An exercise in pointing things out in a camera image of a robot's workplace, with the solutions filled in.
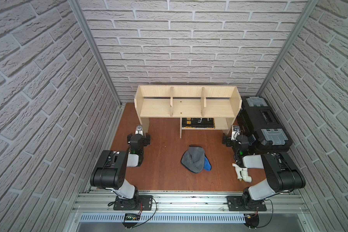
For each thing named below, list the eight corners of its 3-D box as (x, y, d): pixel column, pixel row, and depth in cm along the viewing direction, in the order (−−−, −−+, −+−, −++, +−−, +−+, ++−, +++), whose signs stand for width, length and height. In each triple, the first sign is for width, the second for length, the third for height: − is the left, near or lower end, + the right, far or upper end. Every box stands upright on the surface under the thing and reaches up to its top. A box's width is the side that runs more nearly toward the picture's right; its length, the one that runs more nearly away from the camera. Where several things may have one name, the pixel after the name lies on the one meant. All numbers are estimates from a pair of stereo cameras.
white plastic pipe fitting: (240, 184, 82) (242, 182, 80) (232, 165, 89) (233, 163, 87) (250, 182, 83) (253, 180, 80) (241, 163, 90) (243, 161, 88)
